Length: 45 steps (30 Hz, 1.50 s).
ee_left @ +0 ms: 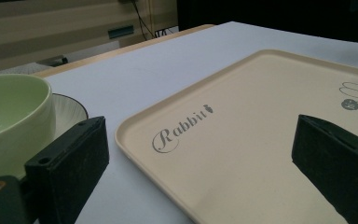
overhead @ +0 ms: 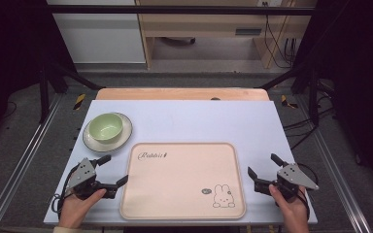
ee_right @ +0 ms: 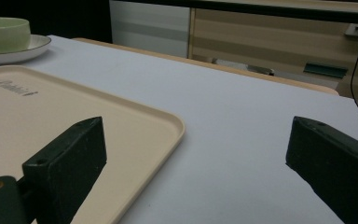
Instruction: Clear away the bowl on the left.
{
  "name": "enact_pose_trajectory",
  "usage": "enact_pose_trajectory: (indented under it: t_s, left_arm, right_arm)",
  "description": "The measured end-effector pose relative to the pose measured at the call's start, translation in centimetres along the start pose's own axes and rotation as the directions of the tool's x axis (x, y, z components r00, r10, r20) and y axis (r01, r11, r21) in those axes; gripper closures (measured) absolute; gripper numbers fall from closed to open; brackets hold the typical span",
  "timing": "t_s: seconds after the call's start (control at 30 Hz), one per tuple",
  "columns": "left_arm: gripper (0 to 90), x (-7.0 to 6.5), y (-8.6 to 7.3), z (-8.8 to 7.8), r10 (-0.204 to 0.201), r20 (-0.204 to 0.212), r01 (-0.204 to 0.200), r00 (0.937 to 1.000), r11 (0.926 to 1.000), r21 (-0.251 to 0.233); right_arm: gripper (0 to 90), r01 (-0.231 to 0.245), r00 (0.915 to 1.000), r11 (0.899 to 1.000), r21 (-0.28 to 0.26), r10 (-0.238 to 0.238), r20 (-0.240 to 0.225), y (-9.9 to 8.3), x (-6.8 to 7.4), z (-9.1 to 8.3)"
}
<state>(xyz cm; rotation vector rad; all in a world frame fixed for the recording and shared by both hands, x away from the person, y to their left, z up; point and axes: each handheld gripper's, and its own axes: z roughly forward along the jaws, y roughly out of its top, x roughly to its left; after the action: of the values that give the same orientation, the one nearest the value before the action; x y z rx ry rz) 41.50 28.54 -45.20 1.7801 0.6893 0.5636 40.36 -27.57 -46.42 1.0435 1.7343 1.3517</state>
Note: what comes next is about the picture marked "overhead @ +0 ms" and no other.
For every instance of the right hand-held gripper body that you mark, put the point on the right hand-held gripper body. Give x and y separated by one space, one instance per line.
294 177

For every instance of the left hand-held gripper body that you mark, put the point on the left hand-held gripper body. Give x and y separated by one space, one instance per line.
82 174

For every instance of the person's left hand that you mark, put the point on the person's left hand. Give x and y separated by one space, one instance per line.
74 210

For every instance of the person's right hand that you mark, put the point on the person's right hand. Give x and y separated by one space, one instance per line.
294 215

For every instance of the white plate with dark rim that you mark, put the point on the white plate with dark rim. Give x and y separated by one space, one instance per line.
123 137

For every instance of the green bowl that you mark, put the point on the green bowl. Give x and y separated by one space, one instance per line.
106 126

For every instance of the yellow and black tape marker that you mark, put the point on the yellow and black tape marker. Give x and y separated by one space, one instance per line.
286 102
79 101

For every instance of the pink tray with rabbit print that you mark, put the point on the pink tray with rabbit print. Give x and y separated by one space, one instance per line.
181 184

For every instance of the black metal stand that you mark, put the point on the black metal stand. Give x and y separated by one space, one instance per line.
313 97
44 93

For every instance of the black curtain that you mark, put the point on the black curtain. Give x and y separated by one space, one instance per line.
359 81
9 58

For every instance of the white cabinet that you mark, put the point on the white cabinet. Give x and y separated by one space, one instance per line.
100 35

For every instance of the black chair base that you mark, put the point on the black chair base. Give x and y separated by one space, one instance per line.
178 40

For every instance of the wooden desk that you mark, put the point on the wooden desk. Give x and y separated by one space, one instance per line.
207 24

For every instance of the black metal crossbar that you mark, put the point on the black metal crossbar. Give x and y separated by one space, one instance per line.
175 9

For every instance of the aluminium rail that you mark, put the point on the aluminium rail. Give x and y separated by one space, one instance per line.
19 165
336 168

